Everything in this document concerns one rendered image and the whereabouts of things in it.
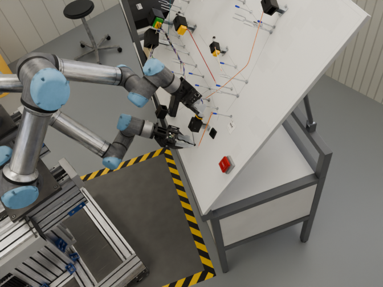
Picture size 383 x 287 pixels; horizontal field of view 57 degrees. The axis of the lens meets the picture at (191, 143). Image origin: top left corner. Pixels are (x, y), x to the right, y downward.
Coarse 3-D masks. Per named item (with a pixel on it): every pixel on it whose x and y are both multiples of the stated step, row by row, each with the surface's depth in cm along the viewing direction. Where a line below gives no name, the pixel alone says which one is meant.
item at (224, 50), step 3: (213, 36) 159; (213, 39) 159; (213, 42) 155; (216, 42) 156; (210, 45) 157; (213, 45) 155; (216, 45) 155; (210, 48) 157; (213, 48) 155; (216, 48) 154; (219, 48) 156; (222, 48) 158; (225, 48) 159; (213, 51) 155; (222, 51) 160; (225, 51) 159; (222, 54) 161
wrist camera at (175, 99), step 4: (172, 96) 149; (176, 96) 146; (180, 96) 147; (172, 100) 149; (176, 100) 147; (172, 104) 149; (176, 104) 148; (168, 108) 152; (172, 108) 149; (176, 108) 149; (168, 112) 152; (172, 112) 150; (176, 112) 150; (172, 116) 151
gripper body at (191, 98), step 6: (180, 78) 146; (180, 84) 144; (186, 84) 145; (180, 90) 144; (186, 90) 148; (192, 90) 148; (186, 96) 148; (192, 96) 148; (186, 102) 149; (192, 102) 151
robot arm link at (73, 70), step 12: (24, 60) 111; (60, 60) 123; (72, 60) 128; (72, 72) 126; (84, 72) 129; (96, 72) 133; (108, 72) 136; (120, 72) 141; (132, 72) 144; (108, 84) 140; (120, 84) 143
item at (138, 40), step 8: (120, 0) 253; (128, 8) 207; (128, 16) 211; (128, 24) 232; (136, 32) 221; (136, 40) 225; (136, 48) 282; (144, 56) 235; (152, 96) 263; (160, 120) 284
